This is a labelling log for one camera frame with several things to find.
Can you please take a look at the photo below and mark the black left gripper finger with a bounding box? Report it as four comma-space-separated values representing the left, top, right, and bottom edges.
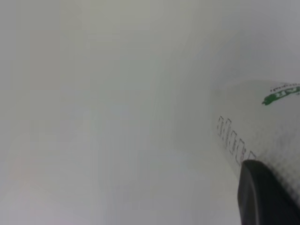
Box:
236, 159, 300, 225

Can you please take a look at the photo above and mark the white paper coffee cup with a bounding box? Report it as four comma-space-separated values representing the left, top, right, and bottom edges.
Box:
215, 79, 300, 204

